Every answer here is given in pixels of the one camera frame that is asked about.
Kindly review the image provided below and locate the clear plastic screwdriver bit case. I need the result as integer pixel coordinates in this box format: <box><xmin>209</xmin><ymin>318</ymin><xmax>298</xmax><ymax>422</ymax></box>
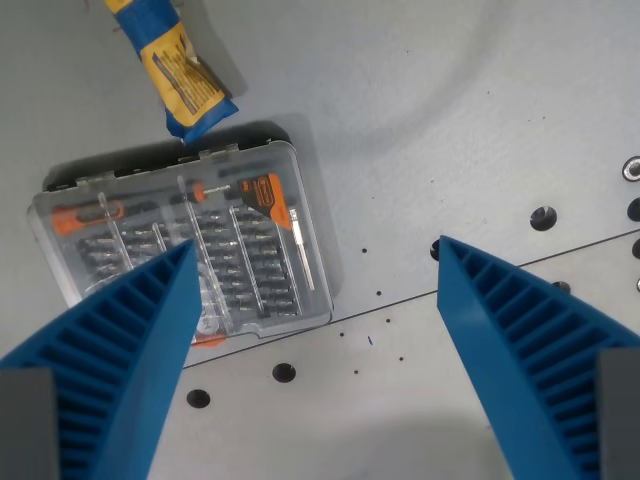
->
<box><xmin>25</xmin><ymin>140</ymin><xmax>335</xmax><ymax>347</ymax></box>

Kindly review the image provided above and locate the blue and yellow snack bag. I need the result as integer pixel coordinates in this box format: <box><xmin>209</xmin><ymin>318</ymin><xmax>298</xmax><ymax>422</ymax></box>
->
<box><xmin>103</xmin><ymin>0</ymin><xmax>239</xmax><ymax>147</ymax></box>

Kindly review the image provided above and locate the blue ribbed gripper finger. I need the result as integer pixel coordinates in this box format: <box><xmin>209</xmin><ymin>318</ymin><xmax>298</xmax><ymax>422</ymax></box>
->
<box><xmin>435</xmin><ymin>234</ymin><xmax>640</xmax><ymax>480</ymax></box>
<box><xmin>0</xmin><ymin>237</ymin><xmax>202</xmax><ymax>480</ymax></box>

